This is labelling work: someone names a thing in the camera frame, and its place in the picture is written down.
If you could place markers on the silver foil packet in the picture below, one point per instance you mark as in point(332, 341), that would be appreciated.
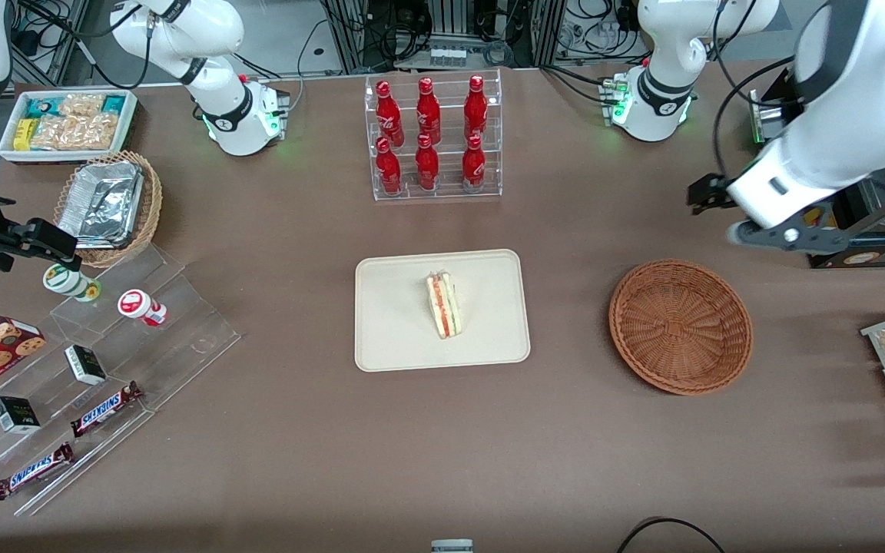
point(101, 200)
point(93, 242)

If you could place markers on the yellow snack packet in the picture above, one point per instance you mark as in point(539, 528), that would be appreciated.
point(23, 134)

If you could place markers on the clear acrylic bottle rack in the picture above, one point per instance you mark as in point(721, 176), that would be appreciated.
point(450, 192)

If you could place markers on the teal snack packet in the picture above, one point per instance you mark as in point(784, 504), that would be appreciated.
point(114, 104)
point(39, 106)

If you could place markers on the Snickers chocolate bar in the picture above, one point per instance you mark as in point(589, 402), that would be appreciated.
point(34, 471)
point(104, 408)

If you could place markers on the red lidded small jar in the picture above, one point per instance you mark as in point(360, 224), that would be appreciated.
point(141, 307)

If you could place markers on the small black box gold print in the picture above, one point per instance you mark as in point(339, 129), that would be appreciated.
point(16, 415)

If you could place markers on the clear rice cracker bag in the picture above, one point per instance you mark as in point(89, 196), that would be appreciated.
point(74, 132)
point(81, 104)

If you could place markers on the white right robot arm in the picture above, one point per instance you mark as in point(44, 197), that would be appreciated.
point(220, 115)

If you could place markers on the large round brown wicker basket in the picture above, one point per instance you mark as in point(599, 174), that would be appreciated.
point(681, 330)

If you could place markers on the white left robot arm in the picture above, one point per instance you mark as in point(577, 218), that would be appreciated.
point(834, 115)

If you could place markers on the small tan wicker basket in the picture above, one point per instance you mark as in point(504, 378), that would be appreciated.
point(149, 207)

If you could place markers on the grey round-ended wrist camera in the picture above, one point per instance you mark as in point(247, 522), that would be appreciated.
point(819, 240)

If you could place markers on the green sunflower small jar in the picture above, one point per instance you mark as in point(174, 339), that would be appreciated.
point(70, 282)

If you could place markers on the small black box white label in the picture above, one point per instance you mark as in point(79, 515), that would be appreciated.
point(85, 365)

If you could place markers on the cream plastic tray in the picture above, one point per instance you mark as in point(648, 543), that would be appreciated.
point(396, 322)

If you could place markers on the clear acrylic stepped shelf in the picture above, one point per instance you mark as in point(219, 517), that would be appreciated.
point(181, 338)

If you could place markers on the white snack bin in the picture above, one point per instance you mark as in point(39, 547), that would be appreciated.
point(66, 157)

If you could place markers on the white power strip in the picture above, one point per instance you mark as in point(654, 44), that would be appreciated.
point(454, 55)

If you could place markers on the grey device top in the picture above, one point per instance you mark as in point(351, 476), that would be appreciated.
point(452, 547)

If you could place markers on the triangle sandwich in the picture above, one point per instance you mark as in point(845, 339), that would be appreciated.
point(444, 307)

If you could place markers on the red cola bottle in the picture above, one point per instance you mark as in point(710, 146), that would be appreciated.
point(473, 163)
point(426, 165)
point(475, 107)
point(389, 115)
point(428, 111)
point(388, 169)

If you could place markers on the aluminium frame rack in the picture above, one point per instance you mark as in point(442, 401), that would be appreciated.
point(346, 34)

